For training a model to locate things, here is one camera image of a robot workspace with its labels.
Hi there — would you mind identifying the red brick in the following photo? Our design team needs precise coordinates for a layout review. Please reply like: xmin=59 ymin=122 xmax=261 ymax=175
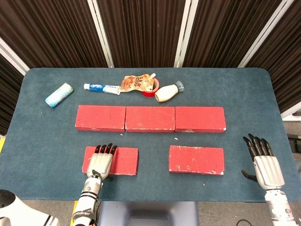
xmin=82 ymin=146 xmax=139 ymax=176
xmin=75 ymin=105 xmax=127 ymax=132
xmin=168 ymin=145 xmax=225 ymax=176
xmin=125 ymin=106 xmax=176 ymax=133
xmin=174 ymin=106 xmax=227 ymax=133

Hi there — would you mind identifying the blue-grey felt table cover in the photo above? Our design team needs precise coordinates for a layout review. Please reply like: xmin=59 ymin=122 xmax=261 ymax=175
xmin=0 ymin=67 xmax=301 ymax=203

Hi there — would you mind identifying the black device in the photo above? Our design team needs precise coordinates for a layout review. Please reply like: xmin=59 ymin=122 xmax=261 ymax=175
xmin=288 ymin=133 xmax=301 ymax=153

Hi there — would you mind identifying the brown corrugated partition panel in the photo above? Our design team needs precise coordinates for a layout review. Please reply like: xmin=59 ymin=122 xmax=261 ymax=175
xmin=183 ymin=0 xmax=283 ymax=69
xmin=246 ymin=0 xmax=301 ymax=113
xmin=0 ymin=53 xmax=24 ymax=136
xmin=0 ymin=0 xmax=109 ymax=69
xmin=97 ymin=0 xmax=186 ymax=69

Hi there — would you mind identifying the orange spout pouch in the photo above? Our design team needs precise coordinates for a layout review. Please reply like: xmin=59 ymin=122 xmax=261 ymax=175
xmin=120 ymin=73 xmax=157 ymax=94

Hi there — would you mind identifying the light blue green can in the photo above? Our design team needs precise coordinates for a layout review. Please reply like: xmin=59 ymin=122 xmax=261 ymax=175
xmin=45 ymin=82 xmax=74 ymax=108

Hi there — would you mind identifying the cream squeeze bottle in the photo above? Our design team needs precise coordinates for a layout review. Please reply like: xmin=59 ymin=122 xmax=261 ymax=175
xmin=154 ymin=81 xmax=185 ymax=103

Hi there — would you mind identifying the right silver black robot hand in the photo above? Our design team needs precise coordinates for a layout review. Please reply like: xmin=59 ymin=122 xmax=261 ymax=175
xmin=241 ymin=133 xmax=285 ymax=190

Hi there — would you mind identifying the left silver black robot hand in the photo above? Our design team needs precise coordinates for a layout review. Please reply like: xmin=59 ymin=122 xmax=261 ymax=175
xmin=86 ymin=143 xmax=118 ymax=179

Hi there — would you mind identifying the red tape roll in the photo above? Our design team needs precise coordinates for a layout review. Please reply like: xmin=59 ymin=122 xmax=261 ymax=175
xmin=141 ymin=77 xmax=160 ymax=97

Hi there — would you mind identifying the grey-blue robot pedestal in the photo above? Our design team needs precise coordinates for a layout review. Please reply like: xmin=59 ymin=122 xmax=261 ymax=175
xmin=97 ymin=201 xmax=199 ymax=226

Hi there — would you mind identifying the white blue toothpaste tube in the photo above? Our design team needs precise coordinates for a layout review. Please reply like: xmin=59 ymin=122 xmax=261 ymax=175
xmin=83 ymin=83 xmax=121 ymax=96

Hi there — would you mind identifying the white partition frame post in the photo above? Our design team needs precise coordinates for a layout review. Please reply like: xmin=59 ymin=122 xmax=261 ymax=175
xmin=281 ymin=107 xmax=301 ymax=120
xmin=87 ymin=0 xmax=115 ymax=69
xmin=174 ymin=0 xmax=199 ymax=68
xmin=0 ymin=37 xmax=30 ymax=74
xmin=237 ymin=0 xmax=296 ymax=69

